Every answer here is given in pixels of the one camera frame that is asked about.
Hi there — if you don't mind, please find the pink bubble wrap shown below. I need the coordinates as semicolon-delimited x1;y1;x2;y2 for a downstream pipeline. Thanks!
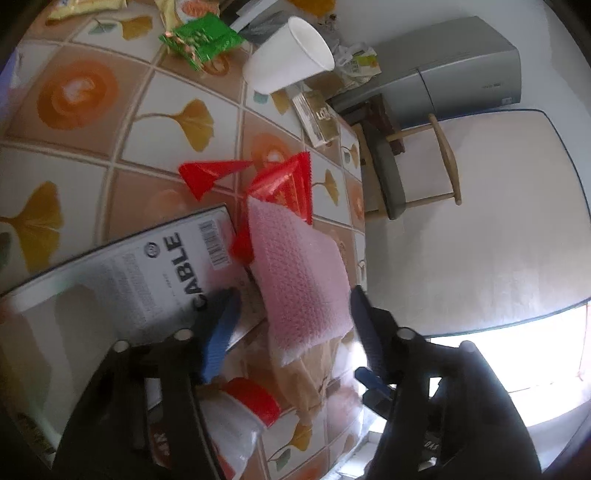
247;197;353;367

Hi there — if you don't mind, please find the grey cable box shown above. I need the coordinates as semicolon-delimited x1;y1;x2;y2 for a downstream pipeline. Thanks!
1;206;264;450

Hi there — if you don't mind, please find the red foil wrapper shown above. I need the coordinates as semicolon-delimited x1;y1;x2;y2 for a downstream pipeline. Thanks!
178;150;316;266

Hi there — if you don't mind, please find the white tissue paper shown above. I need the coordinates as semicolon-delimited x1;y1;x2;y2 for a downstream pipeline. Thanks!
245;328;356;426

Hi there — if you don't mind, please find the right wooden chair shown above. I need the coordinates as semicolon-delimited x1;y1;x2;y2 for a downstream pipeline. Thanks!
353;113;463;221

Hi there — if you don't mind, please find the small cigarette pack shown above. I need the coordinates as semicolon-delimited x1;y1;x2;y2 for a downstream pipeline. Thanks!
291;90;339;148

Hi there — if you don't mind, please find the patterned tablecloth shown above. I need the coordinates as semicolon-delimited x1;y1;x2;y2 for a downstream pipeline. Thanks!
1;1;367;479

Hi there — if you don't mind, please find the silver refrigerator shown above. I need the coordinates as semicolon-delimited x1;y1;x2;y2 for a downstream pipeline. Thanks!
332;16;522;128

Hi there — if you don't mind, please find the white paper cup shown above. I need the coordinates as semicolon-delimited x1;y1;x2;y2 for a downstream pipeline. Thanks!
242;16;335;95

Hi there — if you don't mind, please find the small green wrapper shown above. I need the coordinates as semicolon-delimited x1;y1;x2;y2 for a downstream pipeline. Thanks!
159;12;245;70

